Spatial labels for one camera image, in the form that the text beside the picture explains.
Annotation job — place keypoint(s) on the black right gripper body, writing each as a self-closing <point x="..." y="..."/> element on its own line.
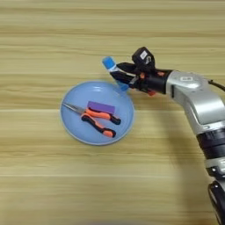
<point x="152" y="82"/>

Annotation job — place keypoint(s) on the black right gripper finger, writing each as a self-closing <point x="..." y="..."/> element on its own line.
<point x="123" y="78"/>
<point x="127" y="67"/>

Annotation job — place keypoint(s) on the blue glue stick tube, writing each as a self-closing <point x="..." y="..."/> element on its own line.
<point x="109" y="62"/>

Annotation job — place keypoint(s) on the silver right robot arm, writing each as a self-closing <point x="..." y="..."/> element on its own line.
<point x="199" y="102"/>

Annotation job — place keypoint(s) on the black box with white label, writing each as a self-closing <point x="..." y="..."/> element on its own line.
<point x="143" y="57"/>

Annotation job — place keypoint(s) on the purple rectangular block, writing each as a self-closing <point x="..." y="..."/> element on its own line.
<point x="101" y="106"/>

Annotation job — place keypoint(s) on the orange and black pliers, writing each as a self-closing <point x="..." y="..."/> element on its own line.
<point x="96" y="124"/>

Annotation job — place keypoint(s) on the blue round plate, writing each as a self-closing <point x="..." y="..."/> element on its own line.
<point x="88" y="130"/>

